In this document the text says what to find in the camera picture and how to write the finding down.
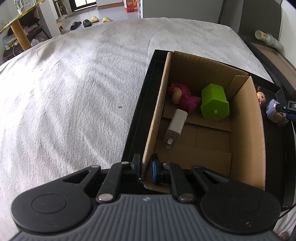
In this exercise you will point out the white wall charger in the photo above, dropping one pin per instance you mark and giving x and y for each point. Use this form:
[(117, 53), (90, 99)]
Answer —
[(175, 126)]

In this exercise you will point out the orange carton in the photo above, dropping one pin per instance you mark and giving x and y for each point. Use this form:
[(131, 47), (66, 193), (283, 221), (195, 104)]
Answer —
[(129, 5)]

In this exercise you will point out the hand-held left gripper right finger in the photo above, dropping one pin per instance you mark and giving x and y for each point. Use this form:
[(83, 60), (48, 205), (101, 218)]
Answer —
[(154, 170)]

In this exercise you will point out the brown cardboard box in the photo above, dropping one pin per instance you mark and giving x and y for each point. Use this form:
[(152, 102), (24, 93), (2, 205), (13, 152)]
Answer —
[(249, 139)]

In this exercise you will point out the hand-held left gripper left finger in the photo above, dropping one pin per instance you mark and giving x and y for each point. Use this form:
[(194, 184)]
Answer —
[(137, 165)]

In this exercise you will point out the red-haired doll figurine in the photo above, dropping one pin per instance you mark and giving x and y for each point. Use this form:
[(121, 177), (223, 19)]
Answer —
[(261, 96)]

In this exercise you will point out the black shallow tray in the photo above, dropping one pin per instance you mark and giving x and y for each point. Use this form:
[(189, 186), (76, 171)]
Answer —
[(141, 115)]

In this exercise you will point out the white table with yellow leg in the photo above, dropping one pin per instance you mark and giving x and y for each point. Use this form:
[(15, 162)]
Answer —
[(18, 30)]

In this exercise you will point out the purple white toy box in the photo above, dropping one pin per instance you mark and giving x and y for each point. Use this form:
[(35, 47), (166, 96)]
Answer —
[(271, 111)]

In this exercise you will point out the cylindrical snack can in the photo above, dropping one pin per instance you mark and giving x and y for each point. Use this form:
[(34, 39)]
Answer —
[(269, 39)]

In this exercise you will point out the pink plush toy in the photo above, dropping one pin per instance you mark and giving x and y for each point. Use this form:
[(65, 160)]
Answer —
[(185, 99)]

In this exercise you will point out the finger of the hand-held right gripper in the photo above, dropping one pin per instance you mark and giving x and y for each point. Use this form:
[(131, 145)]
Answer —
[(291, 116), (282, 108)]

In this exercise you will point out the black picture frame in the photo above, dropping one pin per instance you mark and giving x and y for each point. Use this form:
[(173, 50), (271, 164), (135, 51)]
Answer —
[(275, 60)]

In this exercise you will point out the grey upright board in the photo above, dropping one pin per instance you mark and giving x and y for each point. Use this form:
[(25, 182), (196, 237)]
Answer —
[(254, 18)]

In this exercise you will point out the clear glass bottle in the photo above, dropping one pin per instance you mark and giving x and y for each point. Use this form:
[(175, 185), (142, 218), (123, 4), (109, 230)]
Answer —
[(24, 5)]

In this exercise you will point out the green toy house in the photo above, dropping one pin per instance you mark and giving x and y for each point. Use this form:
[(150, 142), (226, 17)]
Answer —
[(214, 102)]

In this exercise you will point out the black slipper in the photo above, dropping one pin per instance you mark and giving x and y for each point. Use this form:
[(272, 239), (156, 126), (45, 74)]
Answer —
[(75, 25), (87, 23)]

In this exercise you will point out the yellow slipper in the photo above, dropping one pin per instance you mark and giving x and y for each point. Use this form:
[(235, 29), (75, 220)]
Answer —
[(107, 19), (94, 19)]

